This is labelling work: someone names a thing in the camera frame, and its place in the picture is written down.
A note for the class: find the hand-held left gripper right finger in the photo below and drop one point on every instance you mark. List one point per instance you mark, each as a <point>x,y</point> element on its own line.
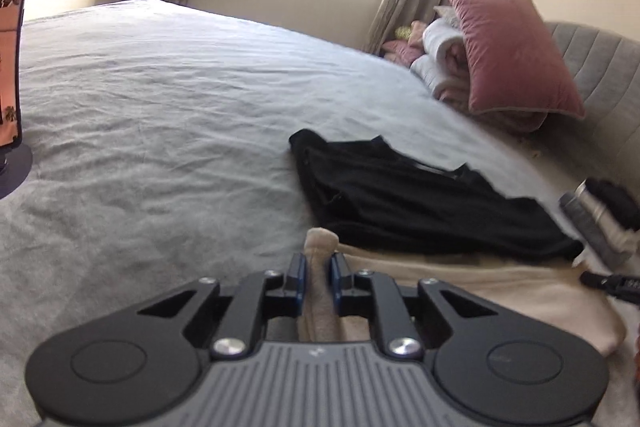
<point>334,279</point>

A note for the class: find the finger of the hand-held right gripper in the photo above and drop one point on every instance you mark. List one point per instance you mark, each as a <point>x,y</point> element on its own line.
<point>594,280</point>

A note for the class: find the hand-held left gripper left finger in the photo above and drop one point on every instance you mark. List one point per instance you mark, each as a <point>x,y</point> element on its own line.
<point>299,279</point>

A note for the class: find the beige and black printed sweatshirt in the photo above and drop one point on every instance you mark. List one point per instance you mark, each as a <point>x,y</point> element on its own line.
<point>425,212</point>

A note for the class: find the folded grey cloth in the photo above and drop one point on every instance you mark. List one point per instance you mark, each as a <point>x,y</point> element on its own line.
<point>595,234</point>

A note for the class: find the folded white cloth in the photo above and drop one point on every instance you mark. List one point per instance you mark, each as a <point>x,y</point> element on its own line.
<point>595,207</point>

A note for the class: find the folded black cloth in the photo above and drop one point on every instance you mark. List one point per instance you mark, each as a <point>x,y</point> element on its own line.
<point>612,197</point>

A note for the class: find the grey quilted headboard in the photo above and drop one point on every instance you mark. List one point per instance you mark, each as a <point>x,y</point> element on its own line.
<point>600,82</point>

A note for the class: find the grey bed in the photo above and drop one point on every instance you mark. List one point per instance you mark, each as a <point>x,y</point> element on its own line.
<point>150,132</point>

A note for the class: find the small pink cushion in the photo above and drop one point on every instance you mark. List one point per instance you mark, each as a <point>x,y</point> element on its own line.
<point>405,52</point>

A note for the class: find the folded white and pink quilt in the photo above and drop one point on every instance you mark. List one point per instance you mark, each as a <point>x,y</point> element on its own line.
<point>440,62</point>

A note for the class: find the pink pillow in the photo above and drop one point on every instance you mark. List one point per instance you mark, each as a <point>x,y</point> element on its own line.
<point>505,47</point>

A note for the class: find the green plush toy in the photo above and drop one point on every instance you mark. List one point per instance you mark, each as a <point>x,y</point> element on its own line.
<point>403,33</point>

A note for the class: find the white pillow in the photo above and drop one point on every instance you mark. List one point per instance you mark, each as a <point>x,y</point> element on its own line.
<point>445,14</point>

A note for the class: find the smartphone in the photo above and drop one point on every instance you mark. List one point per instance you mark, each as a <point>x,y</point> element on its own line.
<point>10,57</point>

